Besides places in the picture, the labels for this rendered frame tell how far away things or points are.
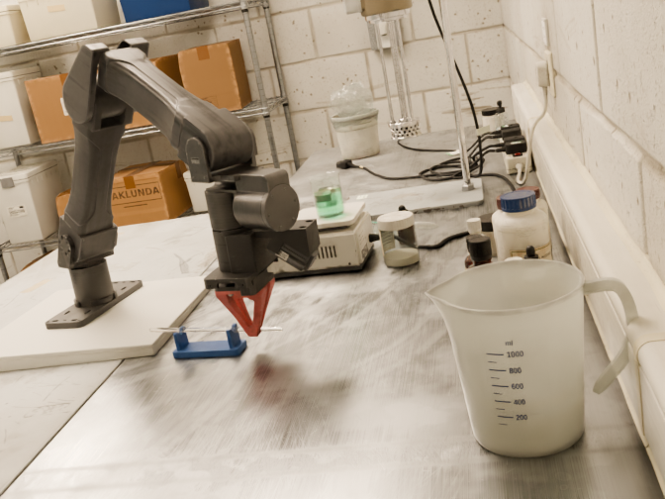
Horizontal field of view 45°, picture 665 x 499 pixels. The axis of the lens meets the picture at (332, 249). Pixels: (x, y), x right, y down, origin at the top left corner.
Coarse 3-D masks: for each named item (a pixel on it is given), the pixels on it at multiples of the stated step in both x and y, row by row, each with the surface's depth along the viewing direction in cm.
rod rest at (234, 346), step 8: (176, 336) 108; (184, 336) 110; (232, 336) 106; (176, 344) 109; (184, 344) 110; (192, 344) 111; (200, 344) 110; (208, 344) 110; (216, 344) 109; (224, 344) 109; (232, 344) 106; (240, 344) 107; (176, 352) 109; (184, 352) 108; (192, 352) 108; (200, 352) 108; (208, 352) 107; (216, 352) 107; (224, 352) 107; (232, 352) 106; (240, 352) 107
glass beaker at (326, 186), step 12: (324, 168) 134; (336, 168) 132; (312, 180) 130; (324, 180) 129; (336, 180) 130; (312, 192) 132; (324, 192) 130; (336, 192) 130; (324, 204) 130; (336, 204) 131; (324, 216) 131; (336, 216) 131
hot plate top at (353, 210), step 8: (312, 208) 141; (352, 208) 136; (360, 208) 135; (304, 216) 137; (312, 216) 136; (344, 216) 132; (352, 216) 131; (320, 224) 130; (328, 224) 130; (336, 224) 129; (344, 224) 129
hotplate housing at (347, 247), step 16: (352, 224) 133; (368, 224) 138; (320, 240) 130; (336, 240) 130; (352, 240) 129; (368, 240) 137; (320, 256) 131; (336, 256) 131; (352, 256) 130; (288, 272) 134; (304, 272) 133; (320, 272) 133
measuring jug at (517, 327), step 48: (432, 288) 74; (480, 288) 78; (528, 288) 78; (576, 288) 68; (624, 288) 70; (480, 336) 68; (528, 336) 67; (576, 336) 69; (480, 384) 71; (528, 384) 68; (576, 384) 70; (480, 432) 74; (528, 432) 70; (576, 432) 72
